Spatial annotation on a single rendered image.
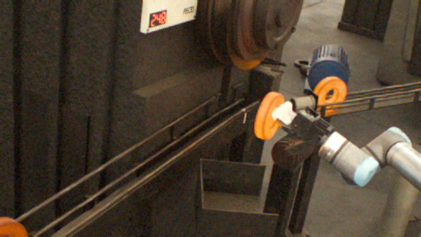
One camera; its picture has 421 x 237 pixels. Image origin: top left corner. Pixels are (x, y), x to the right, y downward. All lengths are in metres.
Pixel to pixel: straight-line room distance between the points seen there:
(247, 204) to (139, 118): 0.42
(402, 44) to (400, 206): 2.25
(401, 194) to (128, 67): 1.43
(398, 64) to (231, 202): 3.18
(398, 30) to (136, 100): 3.26
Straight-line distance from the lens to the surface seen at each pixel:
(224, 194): 1.83
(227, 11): 1.82
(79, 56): 1.90
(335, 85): 2.46
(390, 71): 4.84
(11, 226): 1.42
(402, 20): 4.74
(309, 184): 2.64
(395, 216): 2.75
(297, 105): 2.38
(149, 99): 1.77
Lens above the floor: 1.59
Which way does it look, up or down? 25 degrees down
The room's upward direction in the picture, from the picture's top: 9 degrees clockwise
